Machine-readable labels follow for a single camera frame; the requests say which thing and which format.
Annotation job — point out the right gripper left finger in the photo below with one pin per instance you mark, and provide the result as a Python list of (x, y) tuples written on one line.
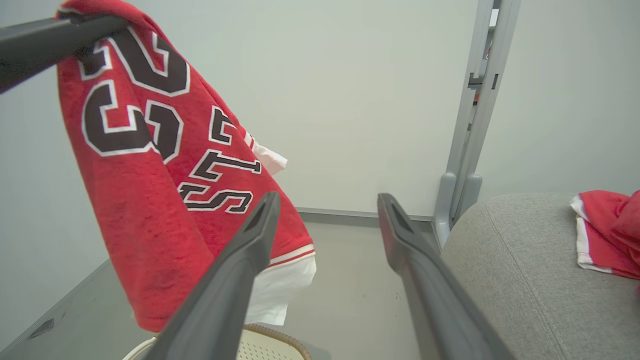
[(225, 300)]

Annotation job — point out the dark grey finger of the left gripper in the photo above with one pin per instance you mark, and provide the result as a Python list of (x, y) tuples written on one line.
[(45, 45)]

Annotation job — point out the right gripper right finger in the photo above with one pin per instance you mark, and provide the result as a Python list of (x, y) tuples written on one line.
[(435, 300)]

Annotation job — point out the red jersey with black lettering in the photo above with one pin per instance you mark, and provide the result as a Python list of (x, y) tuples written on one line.
[(150, 225)]

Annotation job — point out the red white-trimmed garment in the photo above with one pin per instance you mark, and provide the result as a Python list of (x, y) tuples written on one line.
[(610, 235)]

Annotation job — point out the grey fabric sofa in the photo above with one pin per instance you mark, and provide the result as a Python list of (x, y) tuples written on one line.
[(525, 290)]

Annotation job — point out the white laundry basket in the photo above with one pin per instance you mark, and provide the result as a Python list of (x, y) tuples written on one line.
[(267, 347)]

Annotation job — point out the grey metal baseboard rail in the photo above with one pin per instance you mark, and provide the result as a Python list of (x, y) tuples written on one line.
[(360, 216)]

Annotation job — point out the grey metal partition post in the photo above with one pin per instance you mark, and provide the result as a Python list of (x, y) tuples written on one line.
[(475, 125)]

